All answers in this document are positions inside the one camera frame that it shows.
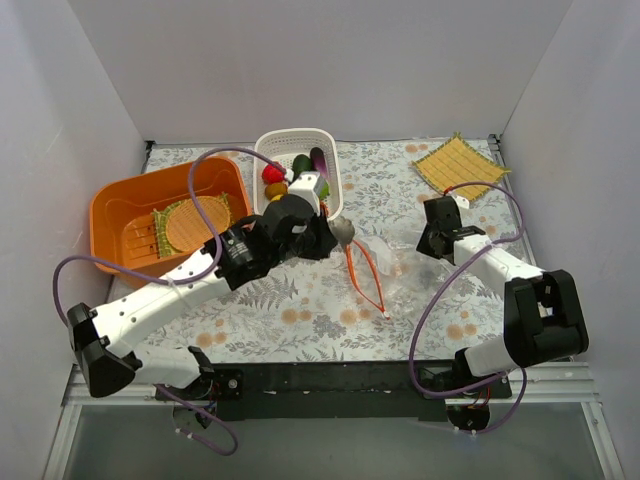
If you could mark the green yellow bamboo mat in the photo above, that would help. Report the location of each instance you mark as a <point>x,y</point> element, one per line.
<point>160,217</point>

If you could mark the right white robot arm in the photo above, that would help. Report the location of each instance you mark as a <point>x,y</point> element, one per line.
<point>542,315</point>

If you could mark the brown fake kiwi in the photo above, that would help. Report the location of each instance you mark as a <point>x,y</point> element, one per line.
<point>275,189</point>

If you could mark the white perforated plastic basket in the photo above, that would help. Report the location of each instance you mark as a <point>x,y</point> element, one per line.
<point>284,145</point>

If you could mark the round orange woven tray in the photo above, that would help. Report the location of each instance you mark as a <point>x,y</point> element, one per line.
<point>185,228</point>

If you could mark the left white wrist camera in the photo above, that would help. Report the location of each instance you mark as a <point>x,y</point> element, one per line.
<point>308,186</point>

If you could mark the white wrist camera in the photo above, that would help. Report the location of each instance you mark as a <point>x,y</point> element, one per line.
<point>461,202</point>
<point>308,186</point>

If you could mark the yellow woven mat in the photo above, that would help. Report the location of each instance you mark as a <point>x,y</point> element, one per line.
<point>456,162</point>

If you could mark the dark green fake avocado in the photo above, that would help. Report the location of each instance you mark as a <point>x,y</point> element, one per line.
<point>301,163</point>

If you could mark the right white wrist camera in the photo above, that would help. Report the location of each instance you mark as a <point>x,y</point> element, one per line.
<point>461,202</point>

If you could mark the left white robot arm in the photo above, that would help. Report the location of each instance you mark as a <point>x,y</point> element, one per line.
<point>108,340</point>

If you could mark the aluminium frame rail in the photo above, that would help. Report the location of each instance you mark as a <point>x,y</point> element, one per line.
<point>555,382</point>

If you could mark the orange plastic tub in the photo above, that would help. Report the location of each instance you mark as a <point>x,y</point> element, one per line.
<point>122,228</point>

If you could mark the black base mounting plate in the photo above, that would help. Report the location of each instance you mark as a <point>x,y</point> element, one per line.
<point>314,390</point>

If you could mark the clear zip top bag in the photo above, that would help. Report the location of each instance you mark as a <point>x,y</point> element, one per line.
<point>383,273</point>

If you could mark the red fake tomato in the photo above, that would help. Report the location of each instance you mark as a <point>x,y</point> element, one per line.
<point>271,175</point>

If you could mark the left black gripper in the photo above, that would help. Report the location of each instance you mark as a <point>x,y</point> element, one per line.
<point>323,238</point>

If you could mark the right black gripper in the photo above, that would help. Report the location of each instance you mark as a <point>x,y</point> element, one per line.
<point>433,242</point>

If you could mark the purple fake eggplant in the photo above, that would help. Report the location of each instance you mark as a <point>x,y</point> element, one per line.
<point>319,162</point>

